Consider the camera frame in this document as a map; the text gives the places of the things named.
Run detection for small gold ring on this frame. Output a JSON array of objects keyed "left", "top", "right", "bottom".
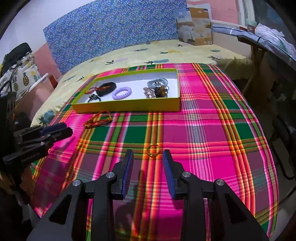
[{"left": 146, "top": 143, "right": 161, "bottom": 158}]

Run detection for red braided cord bracelet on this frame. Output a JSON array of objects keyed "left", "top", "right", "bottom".
[{"left": 83, "top": 110, "right": 113, "bottom": 129}]

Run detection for yellow pineapple bed sheet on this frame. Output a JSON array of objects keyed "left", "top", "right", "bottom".
[{"left": 31, "top": 40, "right": 254, "bottom": 126}]

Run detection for pink green plaid cloth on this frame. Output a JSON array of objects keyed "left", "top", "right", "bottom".
[{"left": 32, "top": 63, "right": 279, "bottom": 240}]

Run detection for pineapple print pillow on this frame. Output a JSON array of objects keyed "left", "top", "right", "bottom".
[{"left": 1, "top": 53, "right": 42, "bottom": 99}]

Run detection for black wide bangle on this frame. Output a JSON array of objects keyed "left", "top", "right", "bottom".
[{"left": 96, "top": 82, "right": 116, "bottom": 97}]

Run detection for brown hair clips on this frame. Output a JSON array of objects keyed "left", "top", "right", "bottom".
[{"left": 143, "top": 85, "right": 169, "bottom": 98}]

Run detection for black bag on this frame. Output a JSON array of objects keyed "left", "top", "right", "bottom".
[{"left": 2, "top": 43, "right": 32, "bottom": 72}]

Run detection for green rimmed white tray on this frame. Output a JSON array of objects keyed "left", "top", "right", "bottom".
[{"left": 72, "top": 68, "right": 181, "bottom": 113}]

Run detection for blue floral headboard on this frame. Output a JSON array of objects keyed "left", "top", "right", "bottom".
[{"left": 43, "top": 1, "right": 187, "bottom": 74}]

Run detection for bedding product cardboard box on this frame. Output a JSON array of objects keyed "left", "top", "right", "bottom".
[{"left": 173, "top": 8, "right": 212, "bottom": 46}]

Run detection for grey checked side table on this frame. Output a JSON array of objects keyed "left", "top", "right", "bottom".
[{"left": 212, "top": 26, "right": 295, "bottom": 66}]

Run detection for teal cup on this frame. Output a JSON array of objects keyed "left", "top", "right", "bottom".
[{"left": 245, "top": 19, "right": 257, "bottom": 33}]

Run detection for white crumpled cloth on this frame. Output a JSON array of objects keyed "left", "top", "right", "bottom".
[{"left": 255, "top": 23, "right": 295, "bottom": 53}]

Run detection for black hair tie with bead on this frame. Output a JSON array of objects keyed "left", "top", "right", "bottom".
[{"left": 87, "top": 93, "right": 102, "bottom": 103}]

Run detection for red cord bracelet in tray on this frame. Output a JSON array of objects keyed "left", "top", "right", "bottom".
[{"left": 84, "top": 85, "right": 112, "bottom": 95}]

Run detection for lilac spiral hair tie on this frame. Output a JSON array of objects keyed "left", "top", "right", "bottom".
[{"left": 111, "top": 86, "right": 133, "bottom": 100}]

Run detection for white window frame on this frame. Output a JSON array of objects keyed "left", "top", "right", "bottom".
[{"left": 236, "top": 0, "right": 255, "bottom": 27}]

